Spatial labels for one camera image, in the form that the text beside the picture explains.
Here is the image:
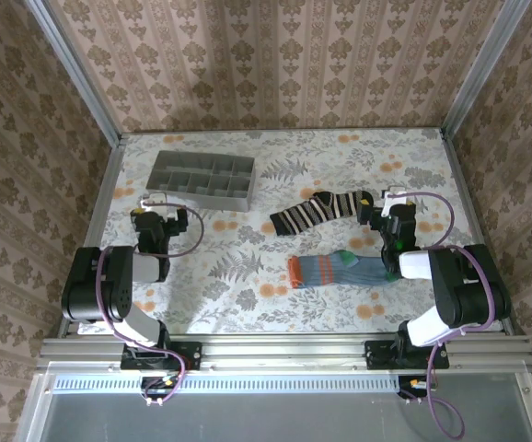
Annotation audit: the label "black white striped sock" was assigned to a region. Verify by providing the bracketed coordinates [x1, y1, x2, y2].
[269, 189, 376, 238]

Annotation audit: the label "blue sock orange stripes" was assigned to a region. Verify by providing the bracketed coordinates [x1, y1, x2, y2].
[287, 250, 394, 290]

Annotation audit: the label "grey divided organizer tray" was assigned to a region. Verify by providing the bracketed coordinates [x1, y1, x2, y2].
[145, 150, 257, 213]

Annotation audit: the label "floral tablecloth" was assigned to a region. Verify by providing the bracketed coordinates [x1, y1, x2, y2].
[77, 129, 502, 335]

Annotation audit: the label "grey metal shelf plate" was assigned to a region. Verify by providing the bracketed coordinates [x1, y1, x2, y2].
[17, 372, 532, 442]

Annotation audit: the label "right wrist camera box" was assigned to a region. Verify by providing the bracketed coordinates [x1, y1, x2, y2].
[382, 186, 409, 217]

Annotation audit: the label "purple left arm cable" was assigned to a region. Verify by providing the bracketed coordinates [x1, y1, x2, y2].
[96, 202, 205, 406]

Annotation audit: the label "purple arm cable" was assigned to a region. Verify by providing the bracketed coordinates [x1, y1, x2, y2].
[401, 192, 502, 437]
[96, 202, 205, 406]

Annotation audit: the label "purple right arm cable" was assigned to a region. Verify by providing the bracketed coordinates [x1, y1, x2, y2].
[401, 192, 502, 437]

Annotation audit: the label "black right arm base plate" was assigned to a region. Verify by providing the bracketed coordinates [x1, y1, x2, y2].
[364, 339, 450, 370]

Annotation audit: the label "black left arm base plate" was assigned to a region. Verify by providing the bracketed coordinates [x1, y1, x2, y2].
[121, 341, 202, 372]

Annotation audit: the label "aluminium corner post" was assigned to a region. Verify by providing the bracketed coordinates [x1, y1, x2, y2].
[439, 0, 532, 140]
[21, 0, 125, 147]

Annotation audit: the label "aluminium frame rail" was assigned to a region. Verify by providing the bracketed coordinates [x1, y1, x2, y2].
[35, 334, 532, 374]

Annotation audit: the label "slotted cable duct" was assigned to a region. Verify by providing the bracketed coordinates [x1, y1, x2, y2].
[52, 373, 403, 395]

